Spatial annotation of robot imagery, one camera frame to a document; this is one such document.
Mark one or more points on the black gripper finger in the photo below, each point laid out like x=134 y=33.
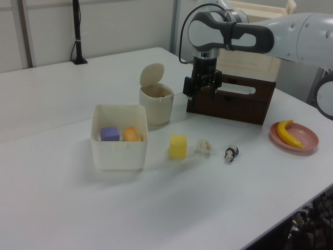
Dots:
x=212 y=93
x=192 y=100

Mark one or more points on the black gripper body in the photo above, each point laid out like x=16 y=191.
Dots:
x=204 y=75

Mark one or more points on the beige paper wad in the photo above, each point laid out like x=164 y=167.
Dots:
x=204 y=147

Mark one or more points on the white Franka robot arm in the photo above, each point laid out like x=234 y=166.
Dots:
x=307 y=34

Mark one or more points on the cream trash can with lid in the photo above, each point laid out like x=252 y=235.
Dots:
x=156 y=106

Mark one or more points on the dark brown wooden box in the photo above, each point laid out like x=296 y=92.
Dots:
x=239 y=108

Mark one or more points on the cream plastic storage box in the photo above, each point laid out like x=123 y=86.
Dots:
x=249 y=62

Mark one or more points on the yellow foam block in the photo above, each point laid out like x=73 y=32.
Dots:
x=178 y=148

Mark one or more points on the small panda toy figure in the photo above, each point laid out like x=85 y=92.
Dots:
x=231 y=153

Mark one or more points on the orange sponge block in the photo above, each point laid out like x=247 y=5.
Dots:
x=132 y=134

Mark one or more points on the yellow toy banana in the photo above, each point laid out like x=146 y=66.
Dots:
x=284 y=134

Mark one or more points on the purple foam block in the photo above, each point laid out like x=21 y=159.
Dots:
x=109 y=134

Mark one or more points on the white plastic open bin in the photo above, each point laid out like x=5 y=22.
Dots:
x=118 y=155

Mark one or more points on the pink plastic plate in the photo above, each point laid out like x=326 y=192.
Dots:
x=307 y=139

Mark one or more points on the black clutter beneath table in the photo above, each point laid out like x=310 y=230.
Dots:
x=316 y=224

